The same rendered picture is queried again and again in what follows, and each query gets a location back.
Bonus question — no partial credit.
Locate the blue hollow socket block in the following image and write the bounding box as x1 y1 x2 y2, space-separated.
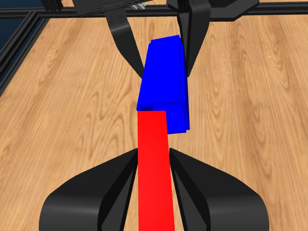
136 35 191 135

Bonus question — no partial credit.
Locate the thin red peg bar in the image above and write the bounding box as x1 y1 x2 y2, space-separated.
137 110 176 231

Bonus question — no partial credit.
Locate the black table frame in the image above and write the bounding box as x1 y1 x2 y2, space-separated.
0 0 308 97

